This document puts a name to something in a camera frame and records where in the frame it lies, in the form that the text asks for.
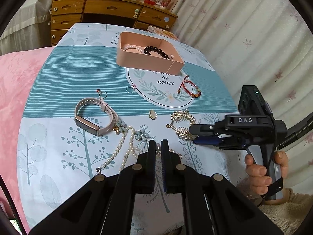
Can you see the stack of books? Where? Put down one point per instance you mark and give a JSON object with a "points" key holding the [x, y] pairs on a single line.
{"points": [[162, 32]]}

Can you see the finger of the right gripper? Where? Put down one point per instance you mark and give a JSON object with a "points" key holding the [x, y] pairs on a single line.
{"points": [[207, 130], [212, 140]]}

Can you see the blue flower gold earring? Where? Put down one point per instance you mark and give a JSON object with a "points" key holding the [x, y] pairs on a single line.
{"points": [[120, 127]]}

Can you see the wooden desk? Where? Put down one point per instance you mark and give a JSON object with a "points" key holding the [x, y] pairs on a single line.
{"points": [[127, 13]]}

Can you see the cream knit sleeve forearm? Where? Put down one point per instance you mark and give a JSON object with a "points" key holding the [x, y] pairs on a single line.
{"points": [[287, 216]]}

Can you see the right hand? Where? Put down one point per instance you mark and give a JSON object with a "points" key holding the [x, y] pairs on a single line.
{"points": [[259, 182]]}

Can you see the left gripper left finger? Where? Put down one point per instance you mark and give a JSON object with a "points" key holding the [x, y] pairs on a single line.
{"points": [[104, 205]]}

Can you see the pink storage tray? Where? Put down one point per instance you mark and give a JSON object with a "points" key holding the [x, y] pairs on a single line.
{"points": [[138, 51]]}

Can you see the gold pearl hair clip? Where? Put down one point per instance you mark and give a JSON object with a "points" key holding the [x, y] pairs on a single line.
{"points": [[172, 151]]}

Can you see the oval white gem brooch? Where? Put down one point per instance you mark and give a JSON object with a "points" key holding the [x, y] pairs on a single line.
{"points": [[152, 115]]}

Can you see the tree print tablecloth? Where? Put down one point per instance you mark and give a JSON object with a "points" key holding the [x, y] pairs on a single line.
{"points": [[55, 158]]}

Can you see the pink fluffy blanket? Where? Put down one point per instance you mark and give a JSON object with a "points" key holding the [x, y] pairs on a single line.
{"points": [[18, 72]]}

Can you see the lace covered piano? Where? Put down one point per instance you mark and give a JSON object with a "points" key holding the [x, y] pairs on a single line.
{"points": [[29, 28]]}

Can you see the pink smart band watch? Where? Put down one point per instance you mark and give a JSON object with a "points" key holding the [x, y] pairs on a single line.
{"points": [[95, 116]]}

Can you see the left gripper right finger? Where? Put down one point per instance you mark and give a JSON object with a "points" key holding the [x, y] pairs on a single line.
{"points": [[211, 204]]}

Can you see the gold leaf hair comb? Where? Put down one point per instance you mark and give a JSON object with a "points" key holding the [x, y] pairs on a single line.
{"points": [[180, 122]]}

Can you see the floral cream curtain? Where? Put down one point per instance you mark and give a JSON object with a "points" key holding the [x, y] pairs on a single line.
{"points": [[265, 43]]}

